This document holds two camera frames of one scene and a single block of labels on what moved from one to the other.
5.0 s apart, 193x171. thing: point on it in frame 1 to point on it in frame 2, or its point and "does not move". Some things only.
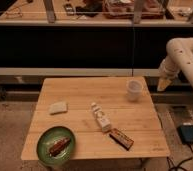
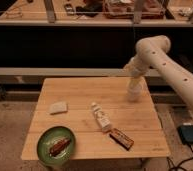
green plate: [55, 145] does not move
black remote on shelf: [69, 9] does not move
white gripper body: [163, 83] to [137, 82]
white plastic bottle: [101, 117] does not move
